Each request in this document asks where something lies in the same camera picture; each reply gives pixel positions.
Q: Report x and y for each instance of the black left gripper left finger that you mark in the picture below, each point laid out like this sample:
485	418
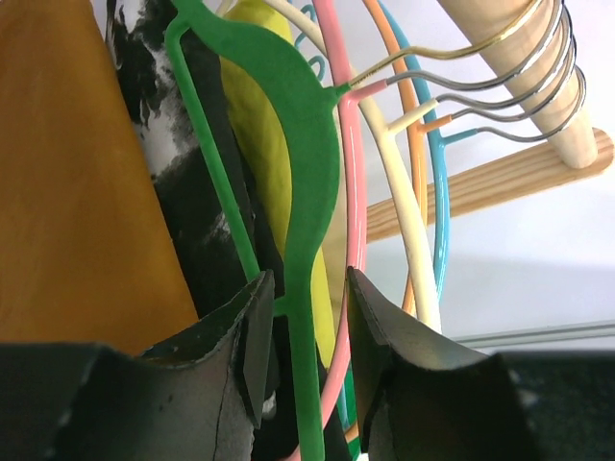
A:
197	395

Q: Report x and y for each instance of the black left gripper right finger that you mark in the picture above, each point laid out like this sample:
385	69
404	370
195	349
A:
421	396

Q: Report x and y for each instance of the mustard brown trousers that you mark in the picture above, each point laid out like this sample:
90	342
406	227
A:
85	253

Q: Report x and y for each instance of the green velvet hanger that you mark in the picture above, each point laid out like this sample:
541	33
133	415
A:
304	109

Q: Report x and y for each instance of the blue hanger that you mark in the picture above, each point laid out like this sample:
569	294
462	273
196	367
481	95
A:
439	168

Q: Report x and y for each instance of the orange hanger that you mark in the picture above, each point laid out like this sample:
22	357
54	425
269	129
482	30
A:
418	158

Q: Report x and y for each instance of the cream hanger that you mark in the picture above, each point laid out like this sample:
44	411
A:
275	17

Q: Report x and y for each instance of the pink hanger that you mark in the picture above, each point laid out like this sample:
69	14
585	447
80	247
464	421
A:
356	195

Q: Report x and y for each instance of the black white patterned garment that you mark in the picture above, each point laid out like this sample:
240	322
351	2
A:
196	223

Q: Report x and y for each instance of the yellow-green garment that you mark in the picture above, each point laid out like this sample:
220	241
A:
260	138

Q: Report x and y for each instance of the wooden clothes rack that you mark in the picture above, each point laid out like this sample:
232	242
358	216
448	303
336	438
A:
537	79

